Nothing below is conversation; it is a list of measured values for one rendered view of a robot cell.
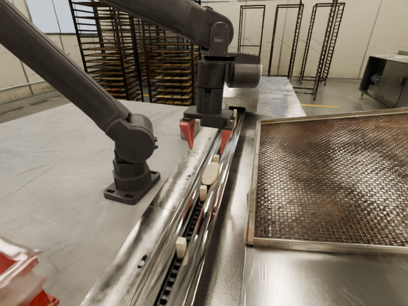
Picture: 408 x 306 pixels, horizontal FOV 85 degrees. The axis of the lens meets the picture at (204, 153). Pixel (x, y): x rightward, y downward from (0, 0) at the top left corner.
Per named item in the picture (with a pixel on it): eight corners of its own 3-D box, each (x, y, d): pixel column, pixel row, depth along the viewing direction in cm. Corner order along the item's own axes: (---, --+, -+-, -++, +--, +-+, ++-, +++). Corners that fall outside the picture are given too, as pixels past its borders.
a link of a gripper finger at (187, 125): (187, 142, 59) (187, 107, 55) (214, 146, 58) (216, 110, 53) (178, 153, 53) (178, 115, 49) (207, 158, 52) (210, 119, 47)
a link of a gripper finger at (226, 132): (204, 144, 58) (207, 109, 54) (232, 149, 57) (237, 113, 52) (198, 156, 52) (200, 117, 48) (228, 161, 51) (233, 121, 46)
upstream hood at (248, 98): (241, 72, 206) (242, 62, 202) (261, 73, 202) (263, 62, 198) (214, 113, 98) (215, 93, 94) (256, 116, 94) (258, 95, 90)
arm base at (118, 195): (133, 170, 61) (102, 197, 51) (129, 144, 57) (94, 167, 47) (161, 176, 59) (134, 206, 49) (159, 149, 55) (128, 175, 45)
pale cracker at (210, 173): (207, 162, 59) (207, 158, 59) (221, 164, 58) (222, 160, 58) (198, 184, 51) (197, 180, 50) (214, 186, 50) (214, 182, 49)
